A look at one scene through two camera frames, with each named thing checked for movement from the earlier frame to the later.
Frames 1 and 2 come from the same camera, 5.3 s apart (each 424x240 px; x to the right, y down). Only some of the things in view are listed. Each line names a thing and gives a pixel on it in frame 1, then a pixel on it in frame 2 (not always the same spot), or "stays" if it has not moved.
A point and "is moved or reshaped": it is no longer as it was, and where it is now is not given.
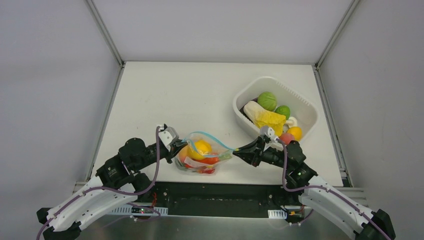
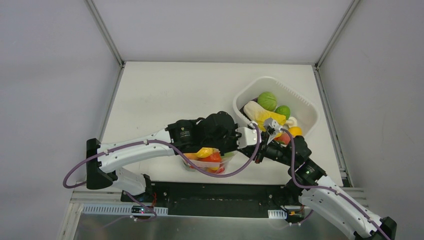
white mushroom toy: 292,122 stays
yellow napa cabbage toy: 263,117 stays
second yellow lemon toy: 297,132 stays
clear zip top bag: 201,153 is moved or reshaped
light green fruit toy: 284,110 stays
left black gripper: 174,149 → 230,139
